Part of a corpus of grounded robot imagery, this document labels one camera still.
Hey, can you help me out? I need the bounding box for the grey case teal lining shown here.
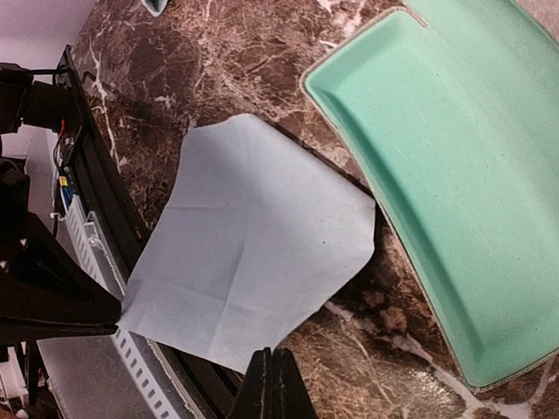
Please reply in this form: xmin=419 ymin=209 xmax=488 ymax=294
xmin=301 ymin=1 xmax=558 ymax=388

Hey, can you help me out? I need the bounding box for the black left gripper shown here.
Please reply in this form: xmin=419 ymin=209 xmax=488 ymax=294
xmin=0 ymin=159 xmax=117 ymax=346

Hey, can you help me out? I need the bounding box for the light blue cleaning cloth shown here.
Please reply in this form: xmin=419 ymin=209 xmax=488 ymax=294
xmin=120 ymin=113 xmax=376 ymax=372

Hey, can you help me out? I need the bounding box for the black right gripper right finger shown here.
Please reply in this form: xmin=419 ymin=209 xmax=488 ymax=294
xmin=272 ymin=349 xmax=317 ymax=419

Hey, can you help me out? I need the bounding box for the white slotted cable duct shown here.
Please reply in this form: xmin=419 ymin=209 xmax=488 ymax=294
xmin=64 ymin=195 xmax=199 ymax=418

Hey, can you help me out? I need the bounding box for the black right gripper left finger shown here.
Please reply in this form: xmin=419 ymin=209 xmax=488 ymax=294
xmin=228 ymin=347 xmax=273 ymax=419

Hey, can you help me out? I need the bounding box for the black front table rail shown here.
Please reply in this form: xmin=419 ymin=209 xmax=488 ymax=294
xmin=54 ymin=48 xmax=242 ymax=418

